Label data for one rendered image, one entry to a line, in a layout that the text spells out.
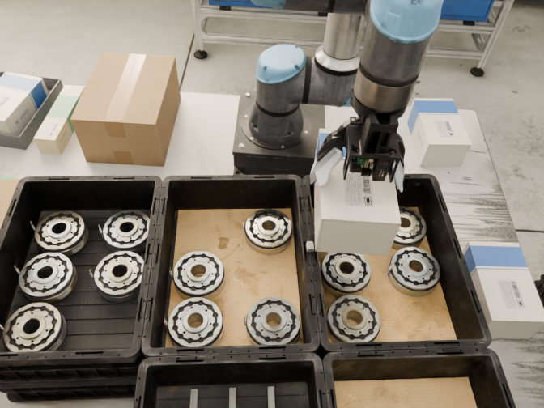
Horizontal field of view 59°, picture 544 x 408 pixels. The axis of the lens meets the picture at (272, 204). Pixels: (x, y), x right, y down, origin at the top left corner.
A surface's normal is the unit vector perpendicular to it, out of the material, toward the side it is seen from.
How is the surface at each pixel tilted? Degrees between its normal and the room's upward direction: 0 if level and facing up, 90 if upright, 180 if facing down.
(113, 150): 90
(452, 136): 0
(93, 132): 90
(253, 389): 0
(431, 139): 0
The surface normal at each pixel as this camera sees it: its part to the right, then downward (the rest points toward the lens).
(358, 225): -0.04, 0.78
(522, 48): 0.04, -0.62
